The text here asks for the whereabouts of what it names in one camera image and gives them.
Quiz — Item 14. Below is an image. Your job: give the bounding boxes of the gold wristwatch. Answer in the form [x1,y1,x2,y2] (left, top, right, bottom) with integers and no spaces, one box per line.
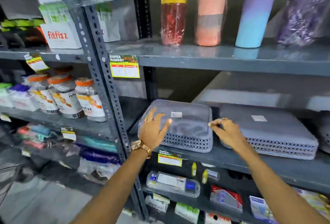
[131,140,153,159]

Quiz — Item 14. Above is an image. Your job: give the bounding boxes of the orange-lidded clear jar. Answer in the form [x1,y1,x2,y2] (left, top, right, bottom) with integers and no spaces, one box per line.
[74,77,107,123]
[28,74,60,115]
[48,74,85,119]

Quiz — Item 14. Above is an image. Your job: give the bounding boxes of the person's left hand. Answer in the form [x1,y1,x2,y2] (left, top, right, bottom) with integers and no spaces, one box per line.
[138,107,173,152]

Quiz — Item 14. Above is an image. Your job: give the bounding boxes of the clear plastic bags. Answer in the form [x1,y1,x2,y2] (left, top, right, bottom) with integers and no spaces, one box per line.
[77,158,121,182]

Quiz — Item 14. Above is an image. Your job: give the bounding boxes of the purple to blue gradient tumbler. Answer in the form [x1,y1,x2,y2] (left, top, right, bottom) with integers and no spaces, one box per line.
[235,0,282,49]

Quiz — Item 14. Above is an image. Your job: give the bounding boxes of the person's right forearm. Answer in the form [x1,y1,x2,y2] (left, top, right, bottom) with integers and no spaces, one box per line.
[232,142,330,224]

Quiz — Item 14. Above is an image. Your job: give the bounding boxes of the person's left forearm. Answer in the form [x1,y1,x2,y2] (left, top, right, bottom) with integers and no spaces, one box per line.
[70,150,153,224]

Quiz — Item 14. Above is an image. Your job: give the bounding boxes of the purple glitter tumbler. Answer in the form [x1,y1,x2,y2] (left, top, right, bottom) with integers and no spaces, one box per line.
[277,0,330,47]

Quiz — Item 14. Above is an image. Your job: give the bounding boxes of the yellow and green price tag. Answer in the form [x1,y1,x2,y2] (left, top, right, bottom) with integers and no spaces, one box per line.
[109,54,141,79]

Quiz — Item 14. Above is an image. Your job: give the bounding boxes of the neon yellow and black items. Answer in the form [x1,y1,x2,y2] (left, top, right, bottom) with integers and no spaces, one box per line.
[0,19,46,49]

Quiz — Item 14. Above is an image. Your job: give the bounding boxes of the blue and white picture packet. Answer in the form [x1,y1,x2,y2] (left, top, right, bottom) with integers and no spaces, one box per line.
[248,195,278,224]

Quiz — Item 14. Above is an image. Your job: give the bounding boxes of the red and white box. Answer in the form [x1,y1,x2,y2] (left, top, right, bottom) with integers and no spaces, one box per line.
[205,212,232,224]

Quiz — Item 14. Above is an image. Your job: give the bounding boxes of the pile of colourful small items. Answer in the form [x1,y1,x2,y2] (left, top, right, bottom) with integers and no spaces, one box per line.
[16,124,60,150]

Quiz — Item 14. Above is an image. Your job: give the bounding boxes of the red and gray packet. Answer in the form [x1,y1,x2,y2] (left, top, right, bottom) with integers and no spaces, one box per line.
[210,185,244,213]

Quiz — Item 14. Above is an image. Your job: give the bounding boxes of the colourful striped box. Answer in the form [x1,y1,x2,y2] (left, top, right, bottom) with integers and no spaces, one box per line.
[293,187,330,220]

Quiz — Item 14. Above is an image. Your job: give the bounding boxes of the red tumbler with yellow band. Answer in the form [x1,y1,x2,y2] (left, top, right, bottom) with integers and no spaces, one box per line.
[160,0,188,46]

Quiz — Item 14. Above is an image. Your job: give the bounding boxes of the clear plastic box blue label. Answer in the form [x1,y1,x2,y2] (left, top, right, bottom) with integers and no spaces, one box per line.
[146,171,201,198]

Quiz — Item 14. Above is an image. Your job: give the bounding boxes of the orange and gray striped tumbler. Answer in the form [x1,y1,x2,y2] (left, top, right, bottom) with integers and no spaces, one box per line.
[195,0,234,47]

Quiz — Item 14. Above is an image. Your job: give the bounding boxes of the white box with red print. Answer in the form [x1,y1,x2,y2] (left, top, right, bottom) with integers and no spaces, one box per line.
[40,22,82,50]

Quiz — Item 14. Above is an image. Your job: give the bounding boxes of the purple-lidded white container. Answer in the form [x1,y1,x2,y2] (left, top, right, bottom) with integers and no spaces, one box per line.
[9,84,40,112]

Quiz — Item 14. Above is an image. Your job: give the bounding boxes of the teal wrapped package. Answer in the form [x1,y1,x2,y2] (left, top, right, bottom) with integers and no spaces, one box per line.
[77,135,118,154]

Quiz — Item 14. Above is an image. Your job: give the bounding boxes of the blue purple wrapped package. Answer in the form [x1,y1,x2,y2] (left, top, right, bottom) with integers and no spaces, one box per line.
[79,148,122,166]

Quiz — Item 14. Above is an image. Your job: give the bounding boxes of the green and white carton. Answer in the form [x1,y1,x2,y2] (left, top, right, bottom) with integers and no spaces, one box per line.
[96,2,121,42]
[39,3,76,25]

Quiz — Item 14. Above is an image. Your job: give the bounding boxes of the person's right hand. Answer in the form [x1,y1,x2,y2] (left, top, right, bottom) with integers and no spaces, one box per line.
[208,118,250,155]

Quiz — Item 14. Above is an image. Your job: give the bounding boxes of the small white box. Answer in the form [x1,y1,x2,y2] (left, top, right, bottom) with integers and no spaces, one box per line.
[145,194,170,213]

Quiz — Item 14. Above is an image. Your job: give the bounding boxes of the grey metal shelving rack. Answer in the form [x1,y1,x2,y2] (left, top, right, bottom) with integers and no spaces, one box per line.
[0,0,330,224]

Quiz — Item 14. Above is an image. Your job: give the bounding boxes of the green and white box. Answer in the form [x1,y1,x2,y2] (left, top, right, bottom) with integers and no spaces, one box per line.
[174,202,200,224]

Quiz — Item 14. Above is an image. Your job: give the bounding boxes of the green-lidded white container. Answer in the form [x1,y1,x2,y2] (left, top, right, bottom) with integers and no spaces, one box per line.
[0,83,14,108]

